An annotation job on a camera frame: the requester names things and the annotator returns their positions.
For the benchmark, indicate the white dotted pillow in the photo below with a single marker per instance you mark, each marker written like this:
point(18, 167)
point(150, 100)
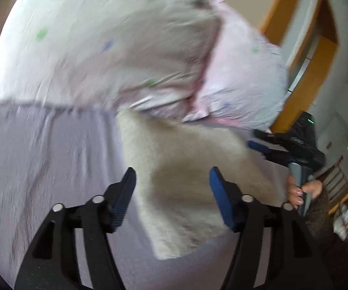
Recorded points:
point(101, 42)

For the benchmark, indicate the wooden chair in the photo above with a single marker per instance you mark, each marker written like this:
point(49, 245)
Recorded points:
point(337, 175)

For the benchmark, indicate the pink dotted pillow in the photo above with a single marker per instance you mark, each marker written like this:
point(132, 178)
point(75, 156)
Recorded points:
point(243, 78)

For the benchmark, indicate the wooden door frame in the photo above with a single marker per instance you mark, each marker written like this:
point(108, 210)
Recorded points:
point(285, 39)

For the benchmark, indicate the person's right forearm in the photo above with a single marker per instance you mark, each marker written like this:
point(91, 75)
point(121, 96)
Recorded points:
point(320, 220)

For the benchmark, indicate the person's right hand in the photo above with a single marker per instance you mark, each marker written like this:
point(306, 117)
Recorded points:
point(300, 191)

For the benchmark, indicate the lavender bed sheet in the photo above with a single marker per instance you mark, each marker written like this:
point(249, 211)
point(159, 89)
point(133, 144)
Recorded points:
point(41, 157)

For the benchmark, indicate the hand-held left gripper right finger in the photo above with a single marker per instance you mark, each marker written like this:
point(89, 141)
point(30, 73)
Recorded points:
point(221, 199)

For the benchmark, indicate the cream fluffy cloth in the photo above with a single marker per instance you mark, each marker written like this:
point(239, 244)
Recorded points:
point(186, 175)

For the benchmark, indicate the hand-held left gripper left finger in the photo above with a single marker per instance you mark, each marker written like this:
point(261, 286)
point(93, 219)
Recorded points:
point(123, 198)

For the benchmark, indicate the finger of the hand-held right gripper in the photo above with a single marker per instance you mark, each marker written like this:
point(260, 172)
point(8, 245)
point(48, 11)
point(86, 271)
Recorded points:
point(260, 147)
point(267, 136)

